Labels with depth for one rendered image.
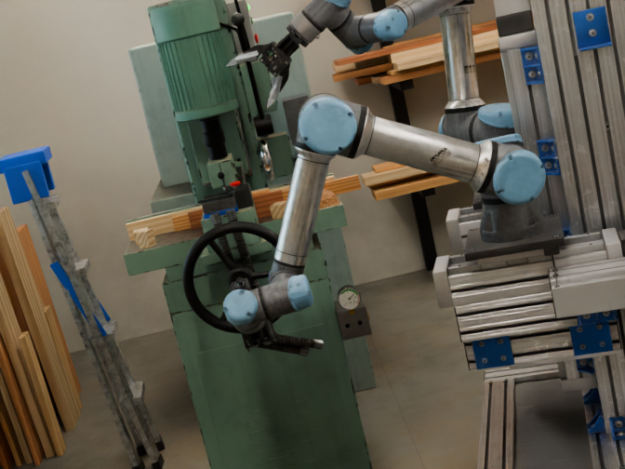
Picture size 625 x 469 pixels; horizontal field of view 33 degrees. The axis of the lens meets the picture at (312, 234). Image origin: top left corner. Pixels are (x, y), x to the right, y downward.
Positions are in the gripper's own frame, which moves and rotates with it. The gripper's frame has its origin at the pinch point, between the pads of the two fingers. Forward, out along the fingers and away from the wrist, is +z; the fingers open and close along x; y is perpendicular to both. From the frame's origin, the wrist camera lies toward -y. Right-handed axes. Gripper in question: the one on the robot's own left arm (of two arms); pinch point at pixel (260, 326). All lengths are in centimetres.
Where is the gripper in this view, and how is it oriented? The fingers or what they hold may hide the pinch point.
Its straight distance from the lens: 265.6
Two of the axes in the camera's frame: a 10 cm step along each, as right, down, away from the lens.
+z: 1.0, 2.7, 9.6
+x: 9.6, -2.9, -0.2
